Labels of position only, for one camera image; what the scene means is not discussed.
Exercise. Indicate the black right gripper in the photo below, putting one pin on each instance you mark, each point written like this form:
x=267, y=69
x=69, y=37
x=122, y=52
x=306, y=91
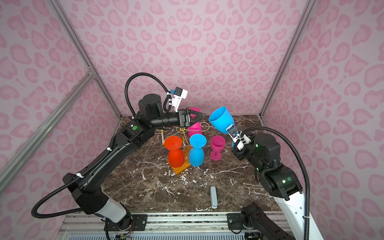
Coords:
x=237, y=153

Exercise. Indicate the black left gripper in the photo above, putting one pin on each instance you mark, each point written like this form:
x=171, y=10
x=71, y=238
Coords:
x=184, y=117

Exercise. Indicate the pink wine glass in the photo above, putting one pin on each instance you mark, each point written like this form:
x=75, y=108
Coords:
x=195, y=129
x=217, y=144

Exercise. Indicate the blue wine glass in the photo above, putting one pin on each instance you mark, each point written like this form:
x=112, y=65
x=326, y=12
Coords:
x=196, y=153
x=221, y=119

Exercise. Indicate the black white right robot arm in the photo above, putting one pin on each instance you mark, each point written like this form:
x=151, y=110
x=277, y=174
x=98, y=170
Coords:
x=259, y=146

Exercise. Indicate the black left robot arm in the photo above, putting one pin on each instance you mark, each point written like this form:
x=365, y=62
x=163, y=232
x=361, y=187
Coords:
x=87, y=191

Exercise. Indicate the pink wine glass back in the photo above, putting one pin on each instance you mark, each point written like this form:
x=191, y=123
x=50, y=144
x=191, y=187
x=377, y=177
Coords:
x=195, y=129

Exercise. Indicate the orange wooden rack base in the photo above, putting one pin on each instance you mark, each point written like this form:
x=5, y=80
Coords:
x=180, y=168

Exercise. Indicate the blue wine glass front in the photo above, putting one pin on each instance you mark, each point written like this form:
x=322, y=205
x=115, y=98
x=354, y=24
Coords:
x=196, y=153

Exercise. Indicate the red wine glass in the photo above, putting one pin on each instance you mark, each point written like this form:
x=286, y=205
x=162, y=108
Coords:
x=173, y=143

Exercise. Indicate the white yellow marker pen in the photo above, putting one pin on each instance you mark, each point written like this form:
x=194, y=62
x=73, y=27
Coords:
x=163, y=137

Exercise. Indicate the white blue case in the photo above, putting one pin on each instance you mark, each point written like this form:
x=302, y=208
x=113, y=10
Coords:
x=214, y=197

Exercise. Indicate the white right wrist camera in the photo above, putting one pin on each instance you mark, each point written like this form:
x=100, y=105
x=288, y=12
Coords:
x=239, y=141

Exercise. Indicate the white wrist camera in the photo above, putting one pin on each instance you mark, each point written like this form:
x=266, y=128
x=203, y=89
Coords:
x=239, y=141
x=174, y=98

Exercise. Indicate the gold wire glass rack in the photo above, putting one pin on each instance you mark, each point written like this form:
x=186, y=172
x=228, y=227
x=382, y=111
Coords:
x=183, y=132

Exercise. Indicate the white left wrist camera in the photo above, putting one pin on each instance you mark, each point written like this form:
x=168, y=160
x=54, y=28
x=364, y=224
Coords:
x=174, y=98

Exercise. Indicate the aluminium front rail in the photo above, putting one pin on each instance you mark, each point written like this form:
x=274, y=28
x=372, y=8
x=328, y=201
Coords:
x=161, y=226

